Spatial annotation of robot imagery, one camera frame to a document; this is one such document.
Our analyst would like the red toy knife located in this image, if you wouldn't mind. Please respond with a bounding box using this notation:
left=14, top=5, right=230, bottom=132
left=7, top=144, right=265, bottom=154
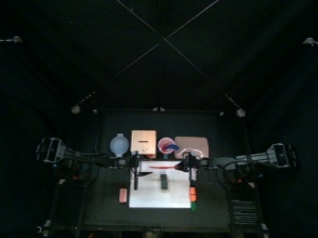
left=147, top=165, right=186, bottom=171

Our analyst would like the dark green sushi roll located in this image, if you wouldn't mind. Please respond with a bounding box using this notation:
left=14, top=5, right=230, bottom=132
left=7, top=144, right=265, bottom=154
left=159, top=173, right=169, bottom=191

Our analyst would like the white cutting board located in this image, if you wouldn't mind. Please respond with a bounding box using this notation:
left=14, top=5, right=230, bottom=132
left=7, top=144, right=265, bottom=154
left=129, top=160, right=193, bottom=209

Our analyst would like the orange toy carrot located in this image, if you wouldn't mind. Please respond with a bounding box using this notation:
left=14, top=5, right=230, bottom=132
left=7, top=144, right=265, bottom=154
left=189, top=186, right=200, bottom=213

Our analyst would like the pink toy food block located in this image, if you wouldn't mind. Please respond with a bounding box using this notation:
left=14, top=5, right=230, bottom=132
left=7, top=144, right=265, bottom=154
left=118, top=188, right=129, bottom=204

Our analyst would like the blue toy utensil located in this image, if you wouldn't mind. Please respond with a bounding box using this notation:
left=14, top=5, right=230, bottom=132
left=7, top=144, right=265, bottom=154
left=163, top=142, right=181, bottom=152

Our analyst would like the light wooden box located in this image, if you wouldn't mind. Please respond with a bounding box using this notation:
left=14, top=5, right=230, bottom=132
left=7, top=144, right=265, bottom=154
left=130, top=129, right=158, bottom=159

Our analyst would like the pink cup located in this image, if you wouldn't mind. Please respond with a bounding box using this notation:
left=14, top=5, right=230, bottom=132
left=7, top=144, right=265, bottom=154
left=157, top=137, right=180, bottom=154

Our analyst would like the white printed label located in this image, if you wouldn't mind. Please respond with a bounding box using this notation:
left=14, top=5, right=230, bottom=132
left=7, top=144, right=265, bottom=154
left=232, top=199, right=260, bottom=230

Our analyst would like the white cable loop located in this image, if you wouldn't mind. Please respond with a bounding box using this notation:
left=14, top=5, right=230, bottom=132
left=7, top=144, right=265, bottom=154
left=180, top=148, right=206, bottom=160

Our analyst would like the thin grey brace wire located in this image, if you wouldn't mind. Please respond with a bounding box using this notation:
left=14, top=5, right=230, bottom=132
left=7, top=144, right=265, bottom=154
left=115, top=0, right=244, bottom=111
left=74, top=0, right=221, bottom=108

